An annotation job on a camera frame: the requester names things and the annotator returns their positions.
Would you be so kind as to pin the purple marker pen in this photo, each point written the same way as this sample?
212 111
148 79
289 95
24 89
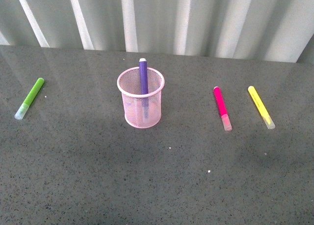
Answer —
144 85

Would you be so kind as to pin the yellow marker pen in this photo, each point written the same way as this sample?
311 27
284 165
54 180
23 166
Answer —
261 107

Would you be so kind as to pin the pink mesh pen cup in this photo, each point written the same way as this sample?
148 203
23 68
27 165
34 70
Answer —
141 110

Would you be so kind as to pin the white pleated curtain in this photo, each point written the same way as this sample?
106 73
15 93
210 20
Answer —
274 30

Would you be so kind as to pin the pink marker pen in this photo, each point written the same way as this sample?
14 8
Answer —
222 109

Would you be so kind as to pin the green marker pen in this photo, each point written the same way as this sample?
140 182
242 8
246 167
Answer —
19 115

